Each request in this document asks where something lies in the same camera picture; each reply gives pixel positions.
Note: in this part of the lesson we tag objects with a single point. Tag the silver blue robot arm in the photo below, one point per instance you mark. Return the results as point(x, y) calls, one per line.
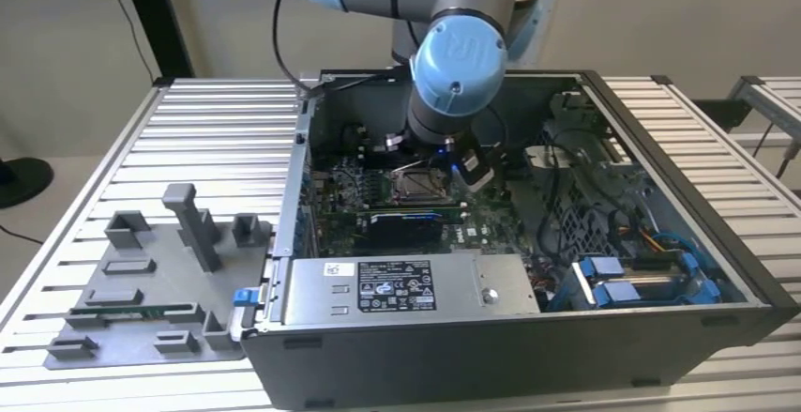
point(462, 55)

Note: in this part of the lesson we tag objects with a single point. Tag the CPU socket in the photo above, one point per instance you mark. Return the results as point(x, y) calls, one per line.
point(445, 198)

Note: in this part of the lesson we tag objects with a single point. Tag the green RAM stick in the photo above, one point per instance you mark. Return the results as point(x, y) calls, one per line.
point(413, 205)
point(134, 312)

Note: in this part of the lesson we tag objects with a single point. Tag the black graphics card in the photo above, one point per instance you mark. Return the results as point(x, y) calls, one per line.
point(400, 231)

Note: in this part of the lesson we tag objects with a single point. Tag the green motherboard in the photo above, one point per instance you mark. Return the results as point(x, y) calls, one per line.
point(494, 224)

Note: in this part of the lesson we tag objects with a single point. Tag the grey metal disk bay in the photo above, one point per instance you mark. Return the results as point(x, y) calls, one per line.
point(581, 215)

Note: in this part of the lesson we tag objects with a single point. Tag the silver power supply unit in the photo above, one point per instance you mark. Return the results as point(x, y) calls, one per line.
point(313, 290)

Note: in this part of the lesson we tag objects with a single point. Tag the hard disk in blue carrier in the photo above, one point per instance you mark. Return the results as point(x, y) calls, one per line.
point(616, 292)
point(604, 266)

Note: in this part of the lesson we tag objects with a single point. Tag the blue case latch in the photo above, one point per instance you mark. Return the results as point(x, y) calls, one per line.
point(242, 298)

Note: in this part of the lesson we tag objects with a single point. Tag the black PC case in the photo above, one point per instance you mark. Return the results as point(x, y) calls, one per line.
point(437, 365)

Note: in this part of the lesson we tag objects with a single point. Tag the grey parts rack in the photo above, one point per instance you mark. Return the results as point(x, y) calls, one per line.
point(162, 290)

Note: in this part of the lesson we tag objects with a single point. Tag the aluminium slat side table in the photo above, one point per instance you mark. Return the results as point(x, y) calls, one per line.
point(769, 102)

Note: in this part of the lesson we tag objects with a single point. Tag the black monitor stand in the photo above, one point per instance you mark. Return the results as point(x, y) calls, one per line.
point(25, 182)

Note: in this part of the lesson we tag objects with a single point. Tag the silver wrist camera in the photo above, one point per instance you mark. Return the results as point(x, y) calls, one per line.
point(394, 142)

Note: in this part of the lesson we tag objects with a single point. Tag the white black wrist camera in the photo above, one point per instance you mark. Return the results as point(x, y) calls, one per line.
point(472, 170)

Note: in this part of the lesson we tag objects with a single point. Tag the black vertical post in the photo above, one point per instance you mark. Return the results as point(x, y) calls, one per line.
point(156, 18)

